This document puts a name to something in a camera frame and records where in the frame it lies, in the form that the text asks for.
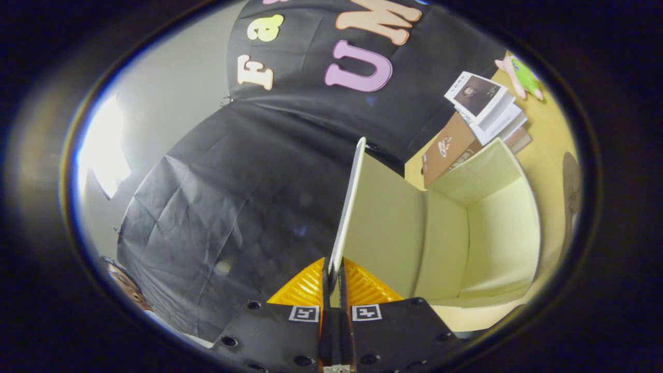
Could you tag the plain white book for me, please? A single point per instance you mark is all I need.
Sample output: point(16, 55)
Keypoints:
point(502, 124)

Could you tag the green and pink plush toy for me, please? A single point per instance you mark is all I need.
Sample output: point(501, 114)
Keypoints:
point(525, 75)

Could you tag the brown cover book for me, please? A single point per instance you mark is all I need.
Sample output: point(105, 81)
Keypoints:
point(448, 150)

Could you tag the white book with portrait cover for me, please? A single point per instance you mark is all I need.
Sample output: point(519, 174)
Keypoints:
point(476, 96)

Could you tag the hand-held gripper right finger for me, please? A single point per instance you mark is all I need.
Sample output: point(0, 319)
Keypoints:
point(393, 336)

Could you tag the black backdrop cloth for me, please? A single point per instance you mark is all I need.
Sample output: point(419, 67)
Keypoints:
point(233, 207)

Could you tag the grey fabric storage box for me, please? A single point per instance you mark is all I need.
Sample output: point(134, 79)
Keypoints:
point(393, 223)

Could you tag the brown fuzzy shoe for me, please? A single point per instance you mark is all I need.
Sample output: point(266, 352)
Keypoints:
point(572, 191)

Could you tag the ceiling light panel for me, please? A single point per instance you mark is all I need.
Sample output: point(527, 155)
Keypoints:
point(103, 150)

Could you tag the reddish brown thin book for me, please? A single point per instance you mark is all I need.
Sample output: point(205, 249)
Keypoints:
point(520, 141)

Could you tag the person's head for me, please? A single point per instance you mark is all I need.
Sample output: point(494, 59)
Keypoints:
point(127, 285)

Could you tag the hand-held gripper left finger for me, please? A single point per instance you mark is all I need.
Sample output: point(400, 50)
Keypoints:
point(279, 336)

